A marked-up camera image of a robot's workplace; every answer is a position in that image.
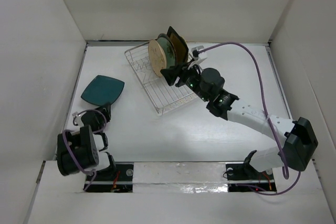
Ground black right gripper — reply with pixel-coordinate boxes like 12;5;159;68
160;59;209;102

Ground teal square plate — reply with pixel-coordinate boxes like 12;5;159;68
81;75;125;106

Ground beige round leaf plate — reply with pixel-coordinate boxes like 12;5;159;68
148;40;167;77

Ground light green flower plate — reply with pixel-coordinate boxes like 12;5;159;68
163;49;176;68

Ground black and amber square plate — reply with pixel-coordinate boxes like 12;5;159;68
167;26;188;65

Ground round woven bamboo plate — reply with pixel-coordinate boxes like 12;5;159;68
183;38;189;51

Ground dark teal round plate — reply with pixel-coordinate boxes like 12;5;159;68
156;33;175;52

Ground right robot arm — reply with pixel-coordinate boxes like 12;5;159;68
160;63;318;178

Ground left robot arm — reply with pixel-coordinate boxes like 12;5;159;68
57;102;117;180

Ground wire dish rack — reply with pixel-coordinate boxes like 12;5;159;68
124;42;196;114

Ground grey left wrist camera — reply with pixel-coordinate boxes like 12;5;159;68
72;112;82;126

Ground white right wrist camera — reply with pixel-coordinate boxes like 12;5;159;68
188;45;207;69

